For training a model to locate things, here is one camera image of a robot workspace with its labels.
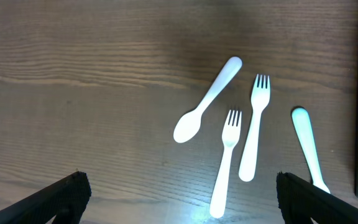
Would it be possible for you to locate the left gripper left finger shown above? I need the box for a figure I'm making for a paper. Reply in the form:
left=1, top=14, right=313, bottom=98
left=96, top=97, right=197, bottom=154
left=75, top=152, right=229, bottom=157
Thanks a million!
left=0, top=171, right=91, bottom=224

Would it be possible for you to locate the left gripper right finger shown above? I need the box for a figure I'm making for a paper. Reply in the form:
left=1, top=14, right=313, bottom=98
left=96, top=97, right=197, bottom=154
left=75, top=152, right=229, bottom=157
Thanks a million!
left=276, top=172, right=358, bottom=224

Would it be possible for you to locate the mint green plastic fork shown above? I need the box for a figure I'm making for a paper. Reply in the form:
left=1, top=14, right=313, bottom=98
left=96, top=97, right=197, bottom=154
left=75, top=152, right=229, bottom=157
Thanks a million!
left=291, top=107, right=331, bottom=194

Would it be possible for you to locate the white plastic fork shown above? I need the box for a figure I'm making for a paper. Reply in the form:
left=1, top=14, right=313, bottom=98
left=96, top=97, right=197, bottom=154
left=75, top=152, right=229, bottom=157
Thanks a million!
left=209, top=110, right=242, bottom=218
left=239, top=74, right=270, bottom=182

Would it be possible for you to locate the white spoon wide handle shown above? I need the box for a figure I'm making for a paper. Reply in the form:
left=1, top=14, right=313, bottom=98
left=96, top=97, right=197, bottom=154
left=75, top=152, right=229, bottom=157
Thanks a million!
left=173, top=57, right=242, bottom=143

